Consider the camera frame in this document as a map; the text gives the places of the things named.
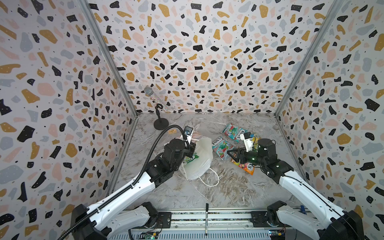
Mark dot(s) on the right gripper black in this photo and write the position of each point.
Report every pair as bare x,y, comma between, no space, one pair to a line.
244,154

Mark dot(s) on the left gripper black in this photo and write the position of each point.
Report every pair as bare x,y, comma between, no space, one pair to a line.
188,151

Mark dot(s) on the orange fruits candy bag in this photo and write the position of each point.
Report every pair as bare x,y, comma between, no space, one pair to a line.
247,167

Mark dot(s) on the teal cherry candy bag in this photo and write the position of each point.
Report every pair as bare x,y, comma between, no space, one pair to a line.
221,147

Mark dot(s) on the teal mint candy bag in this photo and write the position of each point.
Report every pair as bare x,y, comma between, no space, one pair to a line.
233,132

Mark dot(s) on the white patterned paper bag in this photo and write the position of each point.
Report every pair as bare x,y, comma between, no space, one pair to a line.
197,168

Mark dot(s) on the green apple tea candy bag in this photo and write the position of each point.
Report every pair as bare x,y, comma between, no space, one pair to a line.
188,160

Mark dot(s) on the yellow green candy bag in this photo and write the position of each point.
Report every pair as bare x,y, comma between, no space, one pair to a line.
255,140

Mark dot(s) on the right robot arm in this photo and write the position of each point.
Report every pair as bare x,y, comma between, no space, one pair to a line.
329,221

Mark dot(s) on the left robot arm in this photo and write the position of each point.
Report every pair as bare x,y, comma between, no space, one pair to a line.
109,217

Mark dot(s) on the black microphone stand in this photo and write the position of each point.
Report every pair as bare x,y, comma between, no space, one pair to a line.
160,123

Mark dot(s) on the black marker pen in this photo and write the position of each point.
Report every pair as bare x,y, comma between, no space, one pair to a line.
206,219

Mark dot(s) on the glitter microphone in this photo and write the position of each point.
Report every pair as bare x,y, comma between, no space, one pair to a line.
154,97

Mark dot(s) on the blue marker pen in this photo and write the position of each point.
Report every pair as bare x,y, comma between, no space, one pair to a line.
303,210

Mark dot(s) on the circuit board right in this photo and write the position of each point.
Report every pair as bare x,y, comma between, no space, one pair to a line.
277,234

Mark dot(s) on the green circuit board left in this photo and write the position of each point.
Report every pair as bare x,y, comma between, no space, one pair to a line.
149,236

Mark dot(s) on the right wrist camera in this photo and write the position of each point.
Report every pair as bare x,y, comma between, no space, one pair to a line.
248,140

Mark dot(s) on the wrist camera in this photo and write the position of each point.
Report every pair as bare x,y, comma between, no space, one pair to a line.
248,140
188,132

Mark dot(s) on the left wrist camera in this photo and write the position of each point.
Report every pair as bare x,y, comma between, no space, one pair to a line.
188,132

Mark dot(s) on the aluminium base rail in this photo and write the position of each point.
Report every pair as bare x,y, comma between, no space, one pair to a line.
224,224

